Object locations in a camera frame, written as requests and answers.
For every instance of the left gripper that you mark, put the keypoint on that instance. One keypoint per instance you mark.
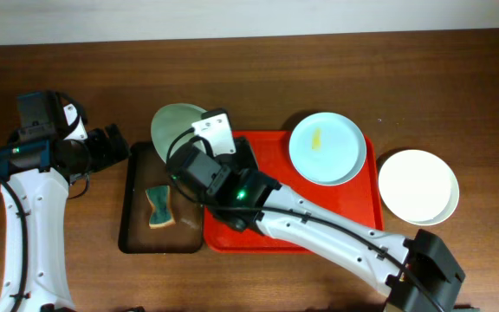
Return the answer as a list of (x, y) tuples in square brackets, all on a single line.
[(103, 147)]

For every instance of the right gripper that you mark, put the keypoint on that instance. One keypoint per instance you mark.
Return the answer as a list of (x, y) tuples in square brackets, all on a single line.
[(244, 154)]

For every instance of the pale green plate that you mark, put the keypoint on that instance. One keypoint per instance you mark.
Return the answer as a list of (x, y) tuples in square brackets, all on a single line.
[(169, 122)]

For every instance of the green yellow sponge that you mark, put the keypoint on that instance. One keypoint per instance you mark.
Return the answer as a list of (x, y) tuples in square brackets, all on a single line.
[(158, 198)]

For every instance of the light blue plate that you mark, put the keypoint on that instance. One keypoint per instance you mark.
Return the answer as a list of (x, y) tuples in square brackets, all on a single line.
[(327, 149)]

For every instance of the white plate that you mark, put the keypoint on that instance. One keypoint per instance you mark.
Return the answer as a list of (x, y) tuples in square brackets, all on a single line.
[(418, 187)]

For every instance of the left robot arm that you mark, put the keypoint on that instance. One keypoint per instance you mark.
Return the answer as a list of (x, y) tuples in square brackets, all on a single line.
[(35, 176)]

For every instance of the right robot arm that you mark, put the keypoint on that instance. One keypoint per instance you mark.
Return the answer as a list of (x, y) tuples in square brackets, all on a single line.
[(414, 274)]

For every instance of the black plastic tray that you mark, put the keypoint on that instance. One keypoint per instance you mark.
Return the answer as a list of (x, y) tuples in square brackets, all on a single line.
[(183, 234)]

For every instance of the red plastic tray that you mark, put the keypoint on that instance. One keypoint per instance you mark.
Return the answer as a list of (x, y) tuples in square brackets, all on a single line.
[(357, 199)]

